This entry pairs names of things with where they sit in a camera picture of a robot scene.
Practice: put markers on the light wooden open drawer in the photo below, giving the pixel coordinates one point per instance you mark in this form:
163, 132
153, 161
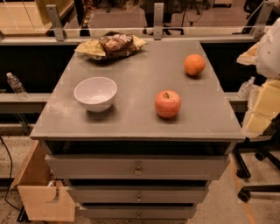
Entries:
43, 199

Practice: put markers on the metal rail bracket middle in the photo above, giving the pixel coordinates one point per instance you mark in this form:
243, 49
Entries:
158, 20

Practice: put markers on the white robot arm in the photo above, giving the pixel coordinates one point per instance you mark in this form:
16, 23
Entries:
267, 65

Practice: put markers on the metal rail bracket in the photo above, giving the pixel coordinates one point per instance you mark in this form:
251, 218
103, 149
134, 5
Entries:
266, 8
158, 20
54, 16

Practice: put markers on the metal rail bracket left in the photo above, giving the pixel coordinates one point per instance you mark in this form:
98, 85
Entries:
54, 16

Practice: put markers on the white bowl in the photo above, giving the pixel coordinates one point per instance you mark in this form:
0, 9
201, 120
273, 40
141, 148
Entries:
96, 94

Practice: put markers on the red apple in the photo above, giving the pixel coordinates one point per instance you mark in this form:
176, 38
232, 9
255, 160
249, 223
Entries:
167, 103

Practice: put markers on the grey drawer cabinet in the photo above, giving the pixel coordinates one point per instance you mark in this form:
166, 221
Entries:
128, 162

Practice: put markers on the orange fruit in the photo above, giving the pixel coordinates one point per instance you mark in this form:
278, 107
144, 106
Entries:
194, 64

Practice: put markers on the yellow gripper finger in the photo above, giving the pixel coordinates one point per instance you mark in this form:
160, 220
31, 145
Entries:
249, 57
266, 107

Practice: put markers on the black office chair base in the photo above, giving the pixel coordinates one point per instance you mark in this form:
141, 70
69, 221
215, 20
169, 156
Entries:
258, 163

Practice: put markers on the clear water bottle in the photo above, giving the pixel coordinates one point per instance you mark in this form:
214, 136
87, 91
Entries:
17, 86

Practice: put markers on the small clear sanitizer bottle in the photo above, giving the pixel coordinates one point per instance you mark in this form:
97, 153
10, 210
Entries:
245, 88

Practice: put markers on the brown chip bag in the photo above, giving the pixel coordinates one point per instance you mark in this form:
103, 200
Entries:
112, 46

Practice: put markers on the metal rail bracket right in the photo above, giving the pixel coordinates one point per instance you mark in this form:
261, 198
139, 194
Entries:
266, 8

